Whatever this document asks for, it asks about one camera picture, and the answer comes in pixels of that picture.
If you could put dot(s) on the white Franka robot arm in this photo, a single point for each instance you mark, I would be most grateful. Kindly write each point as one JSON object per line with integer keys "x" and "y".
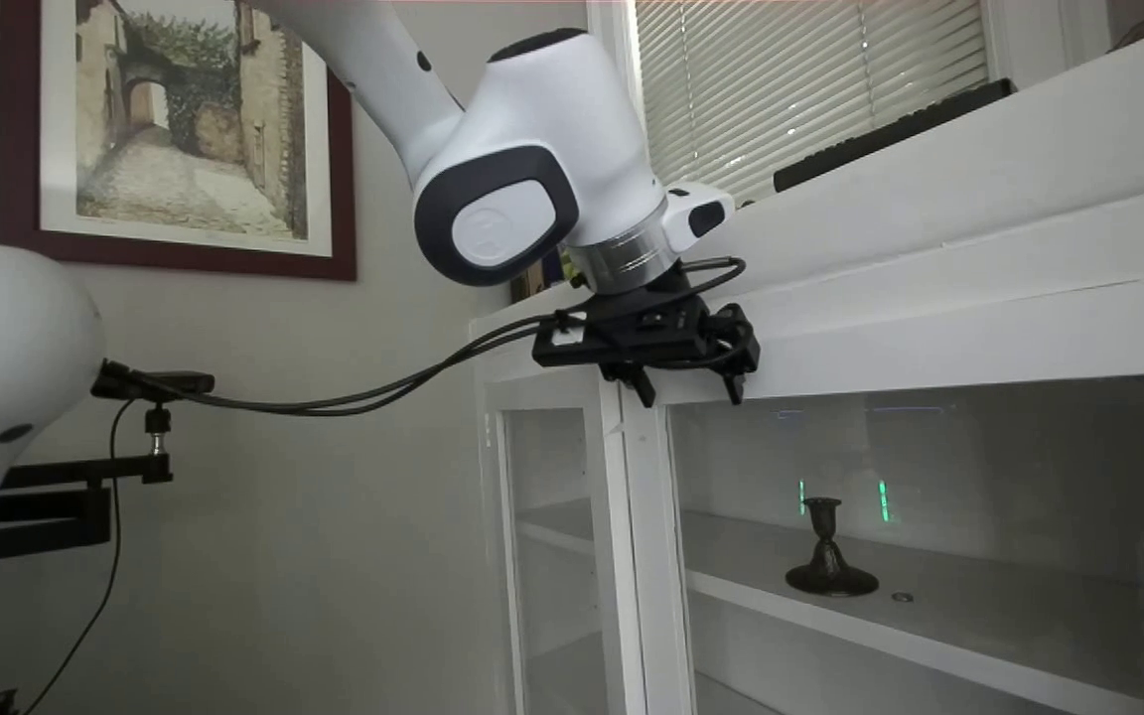
{"x": 516, "y": 120}

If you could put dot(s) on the red framed wall picture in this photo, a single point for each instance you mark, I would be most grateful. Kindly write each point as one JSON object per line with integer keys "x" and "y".
{"x": 18, "y": 159}

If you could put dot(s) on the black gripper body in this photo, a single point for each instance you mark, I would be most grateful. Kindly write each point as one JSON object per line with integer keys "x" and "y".
{"x": 675, "y": 341}

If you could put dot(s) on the black external camera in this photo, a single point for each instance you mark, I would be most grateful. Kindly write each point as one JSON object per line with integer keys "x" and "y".
{"x": 147, "y": 383}

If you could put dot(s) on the white glass cabinet door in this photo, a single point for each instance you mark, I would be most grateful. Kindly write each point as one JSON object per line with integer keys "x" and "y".
{"x": 944, "y": 341}
{"x": 603, "y": 558}

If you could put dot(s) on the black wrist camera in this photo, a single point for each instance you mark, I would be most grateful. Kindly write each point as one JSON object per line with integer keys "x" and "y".
{"x": 572, "y": 342}

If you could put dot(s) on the white window blinds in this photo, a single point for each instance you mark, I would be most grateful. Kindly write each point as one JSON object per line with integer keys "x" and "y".
{"x": 795, "y": 83}

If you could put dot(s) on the black candle holder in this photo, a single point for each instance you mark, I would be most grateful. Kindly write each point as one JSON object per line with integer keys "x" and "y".
{"x": 831, "y": 572}

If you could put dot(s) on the white built-in cabinet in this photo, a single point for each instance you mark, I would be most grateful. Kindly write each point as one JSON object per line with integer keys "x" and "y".
{"x": 994, "y": 159}

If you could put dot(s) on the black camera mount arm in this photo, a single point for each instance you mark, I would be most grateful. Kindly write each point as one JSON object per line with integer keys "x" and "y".
{"x": 58, "y": 509}

